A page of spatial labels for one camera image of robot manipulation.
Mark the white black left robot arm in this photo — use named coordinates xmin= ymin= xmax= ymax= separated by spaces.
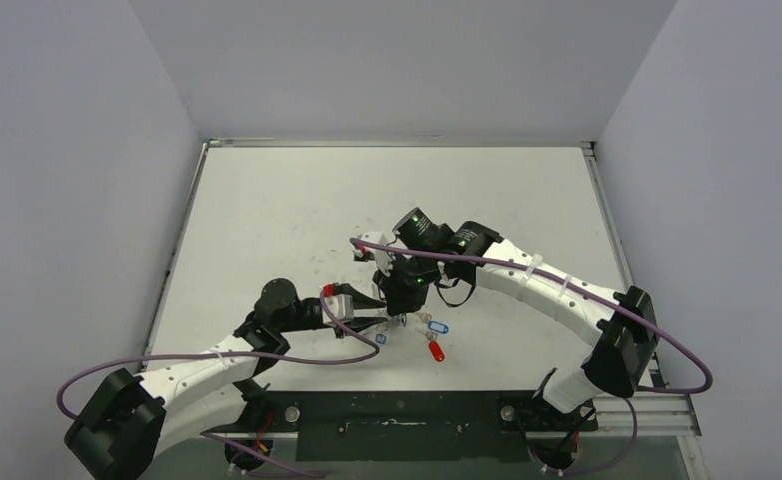
xmin=64 ymin=278 xmax=386 ymax=479

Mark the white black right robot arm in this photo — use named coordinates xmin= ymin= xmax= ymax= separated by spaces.
xmin=353 ymin=208 xmax=659 ymax=429

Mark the blue white key tag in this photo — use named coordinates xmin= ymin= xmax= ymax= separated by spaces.
xmin=427 ymin=320 xmax=449 ymax=335

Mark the red key tag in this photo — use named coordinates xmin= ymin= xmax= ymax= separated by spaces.
xmin=428 ymin=340 xmax=445 ymax=362

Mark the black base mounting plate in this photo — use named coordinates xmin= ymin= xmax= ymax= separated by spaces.
xmin=219 ymin=390 xmax=598 ymax=463

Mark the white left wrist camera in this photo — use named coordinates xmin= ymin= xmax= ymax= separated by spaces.
xmin=319 ymin=284 xmax=354 ymax=327

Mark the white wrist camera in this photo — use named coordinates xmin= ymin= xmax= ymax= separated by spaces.
xmin=352 ymin=231 xmax=395 ymax=277
xmin=319 ymin=284 xmax=354 ymax=327

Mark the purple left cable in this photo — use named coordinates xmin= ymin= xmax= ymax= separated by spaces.
xmin=56 ymin=291 xmax=382 ymax=478

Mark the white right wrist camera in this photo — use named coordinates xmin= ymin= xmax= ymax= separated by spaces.
xmin=352 ymin=231 xmax=395 ymax=277

